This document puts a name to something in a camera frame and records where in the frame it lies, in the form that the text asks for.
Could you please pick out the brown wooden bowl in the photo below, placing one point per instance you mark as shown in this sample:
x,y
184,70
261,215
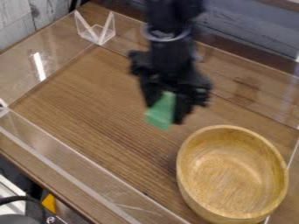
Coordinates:
x,y
231,175

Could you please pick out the yellow black device lower left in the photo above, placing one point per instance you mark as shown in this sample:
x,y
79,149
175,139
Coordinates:
x,y
48,210

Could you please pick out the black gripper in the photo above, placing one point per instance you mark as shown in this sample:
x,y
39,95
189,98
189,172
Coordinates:
x,y
165,68

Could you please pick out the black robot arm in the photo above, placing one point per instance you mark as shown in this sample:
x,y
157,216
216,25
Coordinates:
x,y
169,20

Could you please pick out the clear acrylic enclosure wall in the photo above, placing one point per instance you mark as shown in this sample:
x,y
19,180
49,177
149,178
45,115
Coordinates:
x,y
72,126

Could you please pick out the clear acrylic corner bracket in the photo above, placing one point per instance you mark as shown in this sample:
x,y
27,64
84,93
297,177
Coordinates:
x,y
97,34

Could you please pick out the green rectangular block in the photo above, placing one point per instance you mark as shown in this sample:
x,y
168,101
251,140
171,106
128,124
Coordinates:
x,y
159,115

